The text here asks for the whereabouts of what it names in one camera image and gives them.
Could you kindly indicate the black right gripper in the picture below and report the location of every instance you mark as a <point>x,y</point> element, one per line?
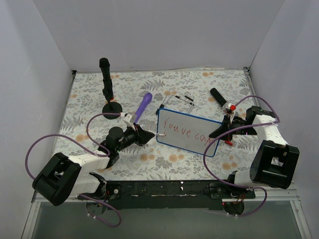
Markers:
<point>230,128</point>

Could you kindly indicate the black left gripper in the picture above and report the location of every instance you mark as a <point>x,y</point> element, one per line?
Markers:
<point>139,134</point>

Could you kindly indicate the red marker cap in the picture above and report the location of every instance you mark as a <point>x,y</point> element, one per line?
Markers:
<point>229,143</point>

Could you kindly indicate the blue framed whiteboard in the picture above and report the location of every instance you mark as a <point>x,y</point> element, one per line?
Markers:
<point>185,131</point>

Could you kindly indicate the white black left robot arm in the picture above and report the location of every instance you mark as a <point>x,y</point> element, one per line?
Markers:
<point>64,176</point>

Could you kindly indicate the black round microphone stand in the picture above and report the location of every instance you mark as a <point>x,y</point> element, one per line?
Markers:
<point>112,110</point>

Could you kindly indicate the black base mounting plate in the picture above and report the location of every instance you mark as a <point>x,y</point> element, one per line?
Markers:
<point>172,194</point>

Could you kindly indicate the black microphone on stand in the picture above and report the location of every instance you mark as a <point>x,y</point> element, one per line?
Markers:
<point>107,81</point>

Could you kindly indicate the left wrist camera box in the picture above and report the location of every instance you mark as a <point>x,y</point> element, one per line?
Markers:
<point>129,119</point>

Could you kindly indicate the black wire whiteboard stand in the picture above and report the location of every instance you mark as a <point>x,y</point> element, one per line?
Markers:
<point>177,101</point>

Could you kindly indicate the aluminium front rail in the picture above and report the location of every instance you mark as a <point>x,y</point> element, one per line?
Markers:
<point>273,194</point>

